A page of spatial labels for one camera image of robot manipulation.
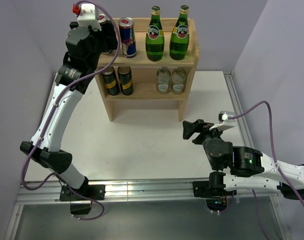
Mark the clear glass bottle left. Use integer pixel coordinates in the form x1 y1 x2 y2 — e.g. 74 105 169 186
156 66 171 94

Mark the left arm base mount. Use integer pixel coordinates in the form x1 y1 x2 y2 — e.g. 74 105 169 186
59 184 105 220

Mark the blue silver can front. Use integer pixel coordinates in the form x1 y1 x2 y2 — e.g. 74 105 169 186
97 13 110 55

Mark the black gold can front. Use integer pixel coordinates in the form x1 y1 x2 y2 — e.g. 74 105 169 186
101 66 120 96

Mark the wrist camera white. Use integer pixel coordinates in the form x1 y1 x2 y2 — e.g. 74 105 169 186
209 111 236 132
72 3 101 32

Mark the clear glass bottle right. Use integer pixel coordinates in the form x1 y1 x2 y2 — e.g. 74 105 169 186
171 67 187 94

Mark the aluminium rail right side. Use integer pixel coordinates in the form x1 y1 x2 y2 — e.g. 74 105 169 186
223 71 255 149

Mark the black gold can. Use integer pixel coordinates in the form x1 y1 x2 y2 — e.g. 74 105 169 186
101 66 120 96
117 66 133 96

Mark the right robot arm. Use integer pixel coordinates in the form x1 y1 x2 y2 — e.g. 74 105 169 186
182 119 304 200

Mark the aluminium rail front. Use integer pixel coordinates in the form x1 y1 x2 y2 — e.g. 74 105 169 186
15 176 279 205

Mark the green Perrier bottle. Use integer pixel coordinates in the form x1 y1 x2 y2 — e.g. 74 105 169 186
145 5 165 62
169 5 189 61

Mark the aluminium rail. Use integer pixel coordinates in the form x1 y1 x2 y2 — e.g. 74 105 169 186
15 176 279 205
223 71 255 149

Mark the clear glass bottle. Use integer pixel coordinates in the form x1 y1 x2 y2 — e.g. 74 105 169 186
156 66 171 94
171 67 187 94

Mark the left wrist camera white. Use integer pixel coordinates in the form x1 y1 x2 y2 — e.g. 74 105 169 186
72 3 101 32

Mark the blue silver can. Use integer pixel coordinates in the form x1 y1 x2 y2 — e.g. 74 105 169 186
97 13 110 55
118 17 136 58

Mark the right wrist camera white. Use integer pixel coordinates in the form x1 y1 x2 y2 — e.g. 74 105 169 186
209 111 236 132

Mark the wooden two-tier shelf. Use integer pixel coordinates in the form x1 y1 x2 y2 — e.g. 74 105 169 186
95 17 200 121

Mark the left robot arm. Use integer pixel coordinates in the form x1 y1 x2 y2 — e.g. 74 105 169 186
20 20 120 200

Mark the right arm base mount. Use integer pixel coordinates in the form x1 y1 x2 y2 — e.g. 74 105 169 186
192 180 237 216

